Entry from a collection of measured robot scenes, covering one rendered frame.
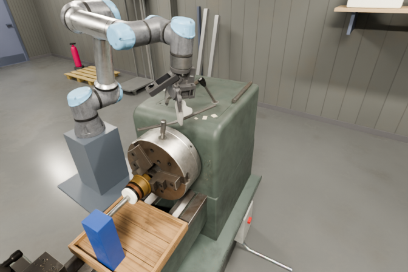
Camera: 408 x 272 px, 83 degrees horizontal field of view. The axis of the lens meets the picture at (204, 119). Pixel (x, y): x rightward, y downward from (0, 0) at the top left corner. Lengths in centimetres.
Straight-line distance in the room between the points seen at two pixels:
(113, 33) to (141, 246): 78
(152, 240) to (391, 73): 318
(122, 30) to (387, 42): 310
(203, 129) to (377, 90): 289
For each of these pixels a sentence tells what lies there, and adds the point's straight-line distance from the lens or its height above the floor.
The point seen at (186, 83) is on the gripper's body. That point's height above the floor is 146.
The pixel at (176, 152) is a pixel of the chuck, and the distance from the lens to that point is 92.
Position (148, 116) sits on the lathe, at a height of 123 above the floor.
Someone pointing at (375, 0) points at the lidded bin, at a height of 162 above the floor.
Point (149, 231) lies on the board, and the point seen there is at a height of 88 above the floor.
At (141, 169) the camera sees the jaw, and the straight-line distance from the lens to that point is 97.
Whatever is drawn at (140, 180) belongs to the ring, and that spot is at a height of 112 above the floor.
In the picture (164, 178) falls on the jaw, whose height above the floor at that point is 111.
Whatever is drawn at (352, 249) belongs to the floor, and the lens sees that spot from 231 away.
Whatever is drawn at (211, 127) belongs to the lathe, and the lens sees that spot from 97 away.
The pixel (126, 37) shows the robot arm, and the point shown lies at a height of 164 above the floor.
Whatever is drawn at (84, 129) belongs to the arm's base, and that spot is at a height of 115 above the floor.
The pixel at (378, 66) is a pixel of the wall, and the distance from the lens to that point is 351.
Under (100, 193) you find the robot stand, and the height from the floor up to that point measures 76.
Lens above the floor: 175
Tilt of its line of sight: 30 degrees down
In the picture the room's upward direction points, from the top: 2 degrees counter-clockwise
